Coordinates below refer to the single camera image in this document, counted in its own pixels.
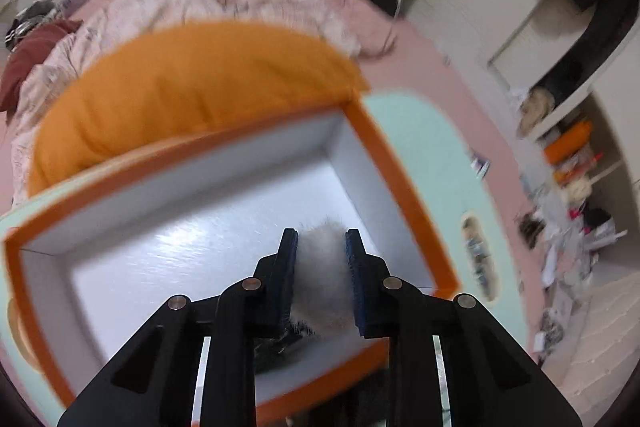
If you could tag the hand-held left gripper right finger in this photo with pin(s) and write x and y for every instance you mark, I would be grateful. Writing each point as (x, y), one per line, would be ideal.
(355, 287)

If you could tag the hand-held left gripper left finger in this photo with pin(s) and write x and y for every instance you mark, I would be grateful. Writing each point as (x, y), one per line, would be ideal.
(287, 277)

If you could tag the fluffy fur ball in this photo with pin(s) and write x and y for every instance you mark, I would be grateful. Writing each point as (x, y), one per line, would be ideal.
(320, 277)

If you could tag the orange cardboard box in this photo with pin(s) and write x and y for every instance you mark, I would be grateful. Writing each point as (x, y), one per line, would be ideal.
(200, 247)

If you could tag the small rectangular mirror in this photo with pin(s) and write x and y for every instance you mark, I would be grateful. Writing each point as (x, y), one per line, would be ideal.
(480, 164)

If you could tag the orange pillow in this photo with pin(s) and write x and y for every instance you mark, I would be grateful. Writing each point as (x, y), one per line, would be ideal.
(190, 77)

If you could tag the pink bed sheet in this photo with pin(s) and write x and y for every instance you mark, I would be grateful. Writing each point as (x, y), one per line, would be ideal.
(425, 67)

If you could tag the beige cloth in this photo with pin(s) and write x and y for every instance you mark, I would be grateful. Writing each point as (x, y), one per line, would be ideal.
(535, 109)

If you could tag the orange bag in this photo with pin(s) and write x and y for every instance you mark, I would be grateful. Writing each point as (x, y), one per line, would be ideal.
(567, 142)

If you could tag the white open wardrobe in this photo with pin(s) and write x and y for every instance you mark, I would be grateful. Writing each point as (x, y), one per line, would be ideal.
(565, 117)

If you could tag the maroon cloth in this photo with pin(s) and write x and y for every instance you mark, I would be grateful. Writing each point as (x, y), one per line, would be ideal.
(30, 52)

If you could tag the striped black cloth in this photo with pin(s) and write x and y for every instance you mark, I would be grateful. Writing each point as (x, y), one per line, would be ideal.
(27, 19)

